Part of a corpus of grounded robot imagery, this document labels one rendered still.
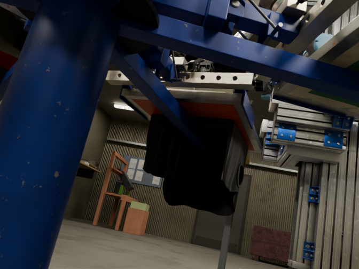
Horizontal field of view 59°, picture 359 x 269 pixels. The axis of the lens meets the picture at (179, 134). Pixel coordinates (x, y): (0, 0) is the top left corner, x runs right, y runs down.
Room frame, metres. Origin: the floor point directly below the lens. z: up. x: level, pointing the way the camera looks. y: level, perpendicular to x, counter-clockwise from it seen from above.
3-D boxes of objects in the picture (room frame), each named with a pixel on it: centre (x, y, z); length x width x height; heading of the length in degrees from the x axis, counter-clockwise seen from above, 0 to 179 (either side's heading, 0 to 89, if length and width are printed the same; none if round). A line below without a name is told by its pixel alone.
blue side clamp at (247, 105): (1.37, -0.27, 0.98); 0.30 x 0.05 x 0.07; 157
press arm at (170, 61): (1.18, 0.12, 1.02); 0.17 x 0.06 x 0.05; 157
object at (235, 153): (1.68, -0.30, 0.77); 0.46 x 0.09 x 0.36; 157
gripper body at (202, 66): (1.50, -0.05, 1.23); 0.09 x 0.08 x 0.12; 67
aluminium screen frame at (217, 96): (1.70, -0.11, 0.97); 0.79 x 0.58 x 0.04; 157
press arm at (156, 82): (1.30, 0.07, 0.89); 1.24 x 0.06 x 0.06; 157
